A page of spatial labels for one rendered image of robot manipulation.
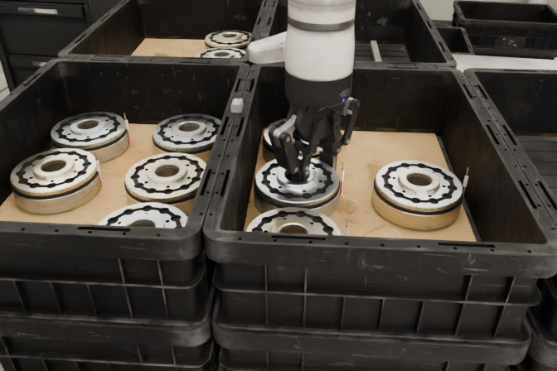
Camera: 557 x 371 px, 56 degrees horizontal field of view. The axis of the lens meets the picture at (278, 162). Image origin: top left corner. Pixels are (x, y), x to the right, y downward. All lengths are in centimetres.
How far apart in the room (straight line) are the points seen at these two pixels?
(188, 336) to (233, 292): 7
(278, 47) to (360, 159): 22
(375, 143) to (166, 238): 42
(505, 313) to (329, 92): 27
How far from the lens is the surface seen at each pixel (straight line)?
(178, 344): 54
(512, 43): 234
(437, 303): 50
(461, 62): 150
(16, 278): 54
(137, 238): 45
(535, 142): 86
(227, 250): 44
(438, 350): 53
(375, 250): 43
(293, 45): 55
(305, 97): 57
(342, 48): 55
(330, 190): 61
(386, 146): 77
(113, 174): 73
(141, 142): 79
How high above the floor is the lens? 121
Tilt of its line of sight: 32 degrees down
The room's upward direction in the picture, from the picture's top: straight up
